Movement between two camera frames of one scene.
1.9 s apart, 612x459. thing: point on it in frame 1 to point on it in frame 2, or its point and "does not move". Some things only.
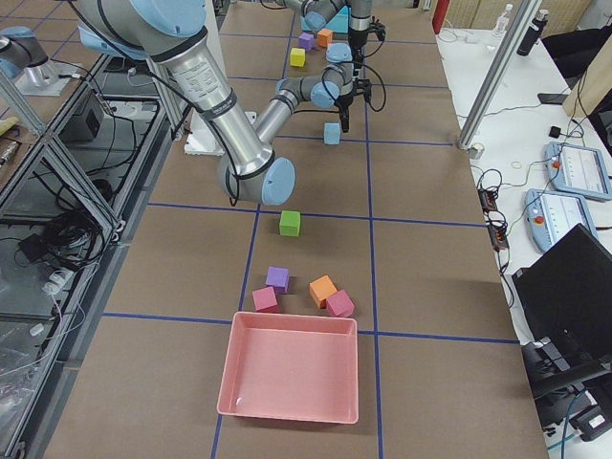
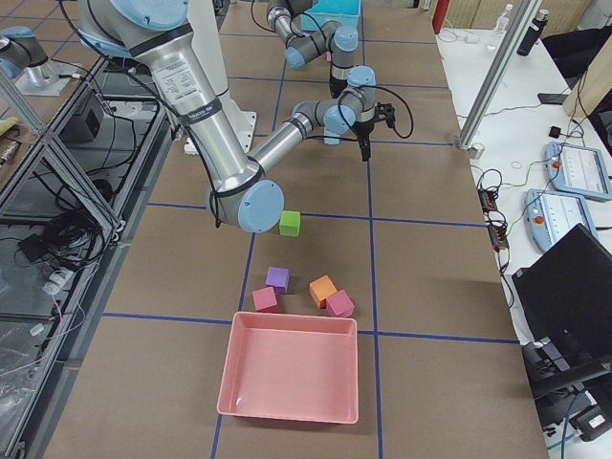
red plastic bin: (289, 366) does not move
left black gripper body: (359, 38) to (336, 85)
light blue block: (332, 133) does not move
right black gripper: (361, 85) to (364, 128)
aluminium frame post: (516, 33) does not move
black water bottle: (533, 32) does not move
